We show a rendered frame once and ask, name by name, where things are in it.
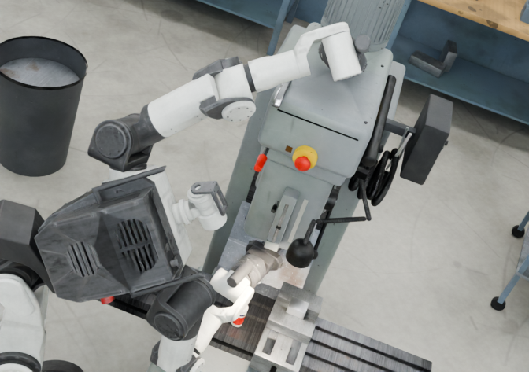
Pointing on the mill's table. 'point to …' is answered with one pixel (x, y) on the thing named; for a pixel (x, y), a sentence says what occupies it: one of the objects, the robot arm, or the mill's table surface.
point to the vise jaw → (290, 325)
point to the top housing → (328, 112)
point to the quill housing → (312, 190)
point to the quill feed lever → (326, 218)
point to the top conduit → (379, 123)
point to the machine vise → (289, 351)
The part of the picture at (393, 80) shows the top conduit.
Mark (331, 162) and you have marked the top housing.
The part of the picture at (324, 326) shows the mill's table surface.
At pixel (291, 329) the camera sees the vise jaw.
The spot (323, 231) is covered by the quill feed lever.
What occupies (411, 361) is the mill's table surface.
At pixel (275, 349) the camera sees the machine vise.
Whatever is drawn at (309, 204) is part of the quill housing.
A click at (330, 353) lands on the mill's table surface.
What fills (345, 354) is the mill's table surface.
